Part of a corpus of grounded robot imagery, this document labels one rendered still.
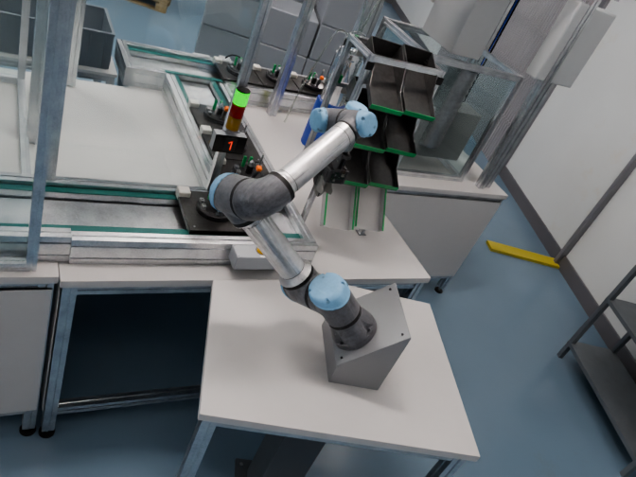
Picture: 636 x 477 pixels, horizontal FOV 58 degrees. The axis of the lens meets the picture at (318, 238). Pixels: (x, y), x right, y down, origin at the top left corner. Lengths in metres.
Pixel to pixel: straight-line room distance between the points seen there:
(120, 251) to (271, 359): 0.61
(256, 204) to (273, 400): 0.61
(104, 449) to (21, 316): 0.77
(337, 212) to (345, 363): 0.73
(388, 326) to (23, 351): 1.23
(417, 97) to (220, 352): 1.19
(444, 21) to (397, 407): 2.02
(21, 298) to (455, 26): 2.31
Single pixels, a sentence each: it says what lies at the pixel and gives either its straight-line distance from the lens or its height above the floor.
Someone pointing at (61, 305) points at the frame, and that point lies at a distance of 2.04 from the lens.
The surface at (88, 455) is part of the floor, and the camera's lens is 2.59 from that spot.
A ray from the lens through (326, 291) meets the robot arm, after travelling 1.73.
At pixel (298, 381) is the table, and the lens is 1.86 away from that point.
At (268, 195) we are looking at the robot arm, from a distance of 1.51.
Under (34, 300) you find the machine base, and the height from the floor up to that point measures 0.76.
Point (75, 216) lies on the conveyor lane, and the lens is 2.11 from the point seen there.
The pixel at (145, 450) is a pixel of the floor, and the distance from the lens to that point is 2.62.
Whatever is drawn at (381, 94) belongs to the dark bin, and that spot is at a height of 1.54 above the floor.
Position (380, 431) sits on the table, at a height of 0.86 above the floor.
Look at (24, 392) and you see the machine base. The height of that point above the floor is 0.29.
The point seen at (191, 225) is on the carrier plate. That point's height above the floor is 0.97.
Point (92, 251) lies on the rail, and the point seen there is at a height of 0.92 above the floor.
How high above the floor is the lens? 2.21
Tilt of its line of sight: 33 degrees down
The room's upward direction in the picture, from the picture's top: 24 degrees clockwise
